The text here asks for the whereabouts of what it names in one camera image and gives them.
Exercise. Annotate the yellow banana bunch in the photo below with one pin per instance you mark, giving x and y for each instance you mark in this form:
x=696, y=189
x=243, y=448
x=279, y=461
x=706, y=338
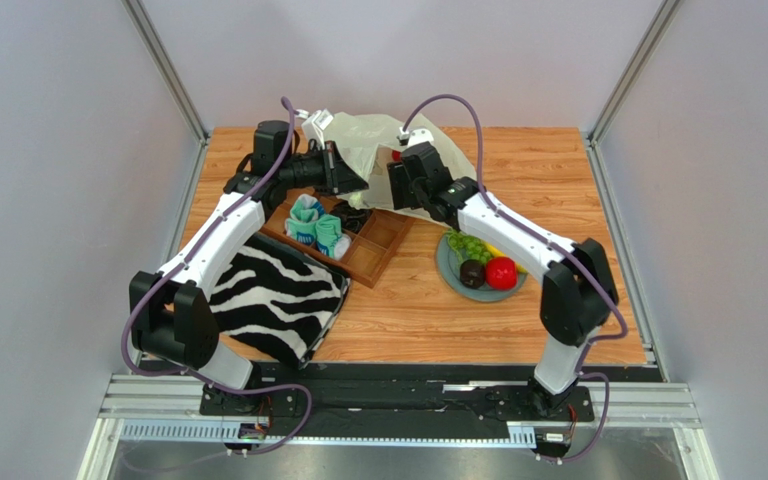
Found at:
x=496, y=253

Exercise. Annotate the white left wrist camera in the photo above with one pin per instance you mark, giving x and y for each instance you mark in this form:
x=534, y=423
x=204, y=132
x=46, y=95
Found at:
x=314, y=124

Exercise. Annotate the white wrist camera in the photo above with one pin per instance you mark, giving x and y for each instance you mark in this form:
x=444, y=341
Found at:
x=314, y=124
x=411, y=137

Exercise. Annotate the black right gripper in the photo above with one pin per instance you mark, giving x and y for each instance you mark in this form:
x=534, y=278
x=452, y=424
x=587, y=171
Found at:
x=398, y=183

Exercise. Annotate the pale green plastic bag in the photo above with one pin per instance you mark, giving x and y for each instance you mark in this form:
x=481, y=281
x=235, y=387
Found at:
x=366, y=143

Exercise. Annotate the zebra striped cloth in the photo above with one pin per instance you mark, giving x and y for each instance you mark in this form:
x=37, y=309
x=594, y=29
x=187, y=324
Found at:
x=278, y=300

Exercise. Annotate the red apple front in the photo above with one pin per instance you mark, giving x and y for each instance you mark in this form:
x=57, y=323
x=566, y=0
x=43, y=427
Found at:
x=501, y=273

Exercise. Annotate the wooden compartment tray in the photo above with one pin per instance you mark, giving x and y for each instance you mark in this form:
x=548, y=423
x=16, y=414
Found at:
x=372, y=245

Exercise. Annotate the aluminium frame rail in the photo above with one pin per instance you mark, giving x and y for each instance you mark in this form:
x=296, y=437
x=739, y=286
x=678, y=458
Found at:
x=169, y=427

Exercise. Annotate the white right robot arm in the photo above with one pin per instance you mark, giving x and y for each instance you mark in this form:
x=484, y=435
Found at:
x=578, y=291

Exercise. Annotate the dark purple plum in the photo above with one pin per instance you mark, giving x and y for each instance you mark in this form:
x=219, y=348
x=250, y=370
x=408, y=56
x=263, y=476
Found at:
x=472, y=274

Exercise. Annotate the black rolled sock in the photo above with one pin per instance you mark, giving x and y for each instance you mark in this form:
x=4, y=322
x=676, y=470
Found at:
x=352, y=219

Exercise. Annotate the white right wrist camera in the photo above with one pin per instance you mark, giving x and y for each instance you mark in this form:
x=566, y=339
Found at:
x=411, y=137

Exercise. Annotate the grey blue plate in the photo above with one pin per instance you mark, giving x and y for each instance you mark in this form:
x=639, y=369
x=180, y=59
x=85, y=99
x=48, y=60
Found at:
x=448, y=268

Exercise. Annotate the green grape bunch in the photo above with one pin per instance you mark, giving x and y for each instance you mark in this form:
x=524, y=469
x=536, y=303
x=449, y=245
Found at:
x=466, y=247

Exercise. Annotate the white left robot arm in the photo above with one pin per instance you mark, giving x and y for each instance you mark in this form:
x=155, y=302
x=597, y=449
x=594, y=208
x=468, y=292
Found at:
x=170, y=316

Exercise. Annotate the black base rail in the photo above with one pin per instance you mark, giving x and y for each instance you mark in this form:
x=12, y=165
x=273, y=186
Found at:
x=423, y=401

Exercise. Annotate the teal white sock pair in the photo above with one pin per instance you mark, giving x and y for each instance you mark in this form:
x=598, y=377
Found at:
x=309, y=224

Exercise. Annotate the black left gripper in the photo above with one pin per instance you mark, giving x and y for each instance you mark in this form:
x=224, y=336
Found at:
x=337, y=177

